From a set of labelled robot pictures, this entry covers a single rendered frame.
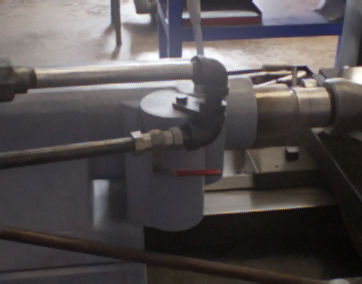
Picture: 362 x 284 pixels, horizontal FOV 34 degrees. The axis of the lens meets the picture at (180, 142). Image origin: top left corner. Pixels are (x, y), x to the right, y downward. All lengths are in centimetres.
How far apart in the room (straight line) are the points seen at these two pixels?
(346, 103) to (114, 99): 34
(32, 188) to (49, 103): 12
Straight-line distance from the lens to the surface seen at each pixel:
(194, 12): 82
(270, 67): 118
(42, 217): 84
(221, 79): 71
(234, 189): 120
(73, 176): 83
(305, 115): 91
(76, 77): 64
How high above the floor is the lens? 148
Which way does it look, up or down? 28 degrees down
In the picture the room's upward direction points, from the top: straight up
